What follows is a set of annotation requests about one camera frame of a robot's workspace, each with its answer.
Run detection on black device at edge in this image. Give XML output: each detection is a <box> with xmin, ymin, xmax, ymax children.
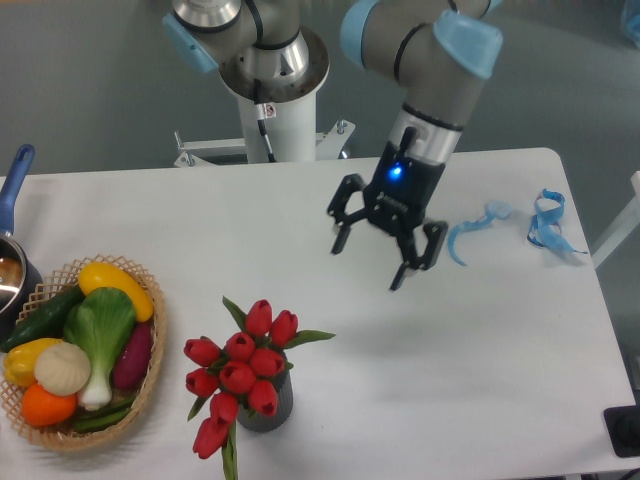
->
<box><xmin>603</xmin><ymin>405</ymin><xmax>639</xmax><ymax>458</ymax></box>

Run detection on white metal base frame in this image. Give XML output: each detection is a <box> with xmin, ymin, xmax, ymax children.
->
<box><xmin>172</xmin><ymin>118</ymin><xmax>357</xmax><ymax>168</ymax></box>

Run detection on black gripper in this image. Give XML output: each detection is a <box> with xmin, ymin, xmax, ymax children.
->
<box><xmin>327</xmin><ymin>142</ymin><xmax>449</xmax><ymax>291</ymax></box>

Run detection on blue object top corner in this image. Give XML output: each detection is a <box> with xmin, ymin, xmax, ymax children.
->
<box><xmin>620</xmin><ymin>0</ymin><xmax>640</xmax><ymax>47</ymax></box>

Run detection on green bok choy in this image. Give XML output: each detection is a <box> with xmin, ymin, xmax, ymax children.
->
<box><xmin>63</xmin><ymin>287</ymin><xmax>136</xmax><ymax>411</ymax></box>

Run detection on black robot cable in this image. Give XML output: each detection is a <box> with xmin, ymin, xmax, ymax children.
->
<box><xmin>251</xmin><ymin>77</ymin><xmax>277</xmax><ymax>164</ymax></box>

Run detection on white frame leg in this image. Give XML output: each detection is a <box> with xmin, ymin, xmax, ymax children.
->
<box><xmin>591</xmin><ymin>171</ymin><xmax>639</xmax><ymax>269</ymax></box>

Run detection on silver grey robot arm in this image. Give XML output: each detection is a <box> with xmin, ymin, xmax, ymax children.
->
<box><xmin>162</xmin><ymin>1</ymin><xmax>503</xmax><ymax>289</ymax></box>

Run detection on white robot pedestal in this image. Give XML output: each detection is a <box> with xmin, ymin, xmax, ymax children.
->
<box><xmin>236</xmin><ymin>93</ymin><xmax>316</xmax><ymax>164</ymax></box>

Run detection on blue handled saucepan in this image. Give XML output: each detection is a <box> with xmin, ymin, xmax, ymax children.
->
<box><xmin>1</xmin><ymin>144</ymin><xmax>42</xmax><ymax>341</ymax></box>

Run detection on light blue ribbon strip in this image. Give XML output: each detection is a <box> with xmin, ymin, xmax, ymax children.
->
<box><xmin>447</xmin><ymin>200</ymin><xmax>513</xmax><ymax>266</ymax></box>

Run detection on yellow bell pepper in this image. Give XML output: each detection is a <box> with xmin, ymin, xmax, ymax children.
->
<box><xmin>3</xmin><ymin>338</ymin><xmax>62</xmax><ymax>387</ymax></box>

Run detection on green cucumber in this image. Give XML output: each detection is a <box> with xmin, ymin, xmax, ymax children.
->
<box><xmin>1</xmin><ymin>285</ymin><xmax>85</xmax><ymax>353</ymax></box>

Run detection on red tulip bouquet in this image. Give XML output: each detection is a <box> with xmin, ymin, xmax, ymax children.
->
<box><xmin>183</xmin><ymin>297</ymin><xmax>335</xmax><ymax>479</ymax></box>

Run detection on green bean pods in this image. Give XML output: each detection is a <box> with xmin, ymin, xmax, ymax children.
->
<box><xmin>71</xmin><ymin>397</ymin><xmax>134</xmax><ymax>434</ymax></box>

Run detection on white garlic bulb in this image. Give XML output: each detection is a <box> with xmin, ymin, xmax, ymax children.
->
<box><xmin>34</xmin><ymin>342</ymin><xmax>91</xmax><ymax>396</ymax></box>

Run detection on yellow squash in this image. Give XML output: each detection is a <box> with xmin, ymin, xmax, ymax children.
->
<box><xmin>78</xmin><ymin>261</ymin><xmax>154</xmax><ymax>322</ymax></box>

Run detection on dark grey ribbed vase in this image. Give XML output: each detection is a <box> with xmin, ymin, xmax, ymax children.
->
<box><xmin>237</xmin><ymin>351</ymin><xmax>294</xmax><ymax>433</ymax></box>

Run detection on orange fruit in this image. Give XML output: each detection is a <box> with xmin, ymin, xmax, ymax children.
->
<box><xmin>21</xmin><ymin>383</ymin><xmax>77</xmax><ymax>427</ymax></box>

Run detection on woven wicker basket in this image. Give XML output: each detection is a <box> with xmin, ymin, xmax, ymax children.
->
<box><xmin>1</xmin><ymin>255</ymin><xmax>166</xmax><ymax>452</ymax></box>

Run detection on blue knotted ribbon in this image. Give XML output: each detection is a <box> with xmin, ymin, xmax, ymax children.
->
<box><xmin>526</xmin><ymin>189</ymin><xmax>588</xmax><ymax>255</ymax></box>

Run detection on purple sweet potato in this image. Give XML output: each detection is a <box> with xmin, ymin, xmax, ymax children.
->
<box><xmin>112</xmin><ymin>323</ymin><xmax>152</xmax><ymax>390</ymax></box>

